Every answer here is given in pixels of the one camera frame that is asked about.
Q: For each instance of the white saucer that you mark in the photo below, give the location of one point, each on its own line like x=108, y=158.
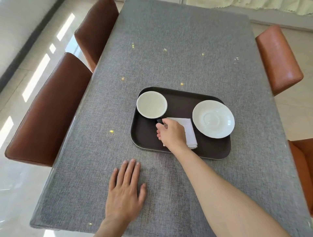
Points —
x=213, y=119

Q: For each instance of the person's right hand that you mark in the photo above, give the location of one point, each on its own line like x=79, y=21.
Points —
x=173, y=136

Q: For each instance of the brown leather chair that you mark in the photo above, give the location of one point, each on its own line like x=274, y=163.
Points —
x=51, y=109
x=277, y=58
x=303, y=168
x=96, y=31

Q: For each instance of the person's left middle finger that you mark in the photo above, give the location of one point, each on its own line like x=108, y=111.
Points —
x=131, y=172

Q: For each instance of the person's left little finger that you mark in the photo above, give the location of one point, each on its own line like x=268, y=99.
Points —
x=113, y=179

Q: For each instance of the person's left thumb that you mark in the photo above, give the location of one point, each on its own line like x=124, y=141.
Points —
x=142, y=194

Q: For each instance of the white folded napkin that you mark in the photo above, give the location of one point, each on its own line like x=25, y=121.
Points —
x=190, y=131

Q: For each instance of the person's right thumb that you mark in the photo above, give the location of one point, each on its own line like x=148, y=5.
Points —
x=159, y=134

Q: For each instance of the person's left hand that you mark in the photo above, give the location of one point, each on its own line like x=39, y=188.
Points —
x=123, y=200

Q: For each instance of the grey tablecloth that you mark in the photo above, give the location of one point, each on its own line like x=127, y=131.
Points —
x=176, y=53

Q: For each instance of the dark brown serving tray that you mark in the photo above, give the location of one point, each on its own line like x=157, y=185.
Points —
x=146, y=134

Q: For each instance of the pale sheer curtain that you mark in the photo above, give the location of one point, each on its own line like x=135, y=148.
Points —
x=256, y=3

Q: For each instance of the person's left forearm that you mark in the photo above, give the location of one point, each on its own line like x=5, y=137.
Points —
x=115, y=229

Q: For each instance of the person's right forearm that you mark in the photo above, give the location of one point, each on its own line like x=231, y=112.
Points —
x=220, y=195

